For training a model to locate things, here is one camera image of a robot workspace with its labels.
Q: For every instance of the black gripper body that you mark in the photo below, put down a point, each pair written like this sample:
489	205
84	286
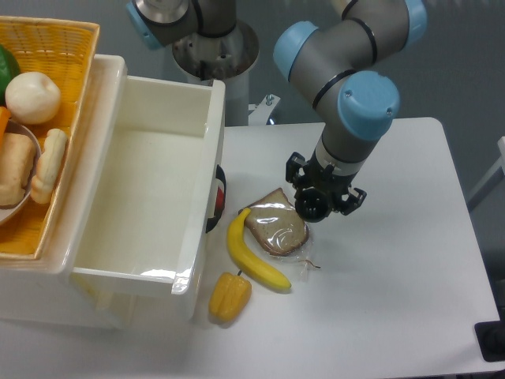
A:
327	181

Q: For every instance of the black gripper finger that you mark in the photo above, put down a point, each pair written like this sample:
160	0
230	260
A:
353	201
294	172

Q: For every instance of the dark purple mangosteen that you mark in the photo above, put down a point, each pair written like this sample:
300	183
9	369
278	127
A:
312	205

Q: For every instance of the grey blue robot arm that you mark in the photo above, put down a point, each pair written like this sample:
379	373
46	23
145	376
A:
331	69

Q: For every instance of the white upper drawer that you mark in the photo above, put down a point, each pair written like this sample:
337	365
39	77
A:
146	230

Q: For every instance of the white drawer cabinet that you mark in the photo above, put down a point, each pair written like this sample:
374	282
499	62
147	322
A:
46	290

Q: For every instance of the wrapped brown bread slice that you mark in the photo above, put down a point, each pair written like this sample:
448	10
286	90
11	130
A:
283	236

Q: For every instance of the yellow banana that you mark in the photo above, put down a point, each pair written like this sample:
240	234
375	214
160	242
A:
248	262

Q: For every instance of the yellow bell pepper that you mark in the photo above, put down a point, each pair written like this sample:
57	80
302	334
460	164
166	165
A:
230	296

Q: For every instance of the black device at edge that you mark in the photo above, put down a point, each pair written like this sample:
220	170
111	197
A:
490	337

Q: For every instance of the beige bread roll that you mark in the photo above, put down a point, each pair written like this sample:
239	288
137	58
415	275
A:
48	166

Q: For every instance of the white round onion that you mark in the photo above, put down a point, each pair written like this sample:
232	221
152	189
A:
33	98

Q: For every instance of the tan bread loaf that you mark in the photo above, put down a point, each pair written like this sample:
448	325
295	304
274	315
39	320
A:
17	158

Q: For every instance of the grey plate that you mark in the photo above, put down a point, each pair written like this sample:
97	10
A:
14	127

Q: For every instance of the orange carrot piece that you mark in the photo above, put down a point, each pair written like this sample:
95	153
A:
4	119

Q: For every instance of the green pepper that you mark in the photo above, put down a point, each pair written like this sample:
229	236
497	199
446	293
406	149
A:
9	69

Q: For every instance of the white frame at right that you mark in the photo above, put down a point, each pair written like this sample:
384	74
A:
489	181

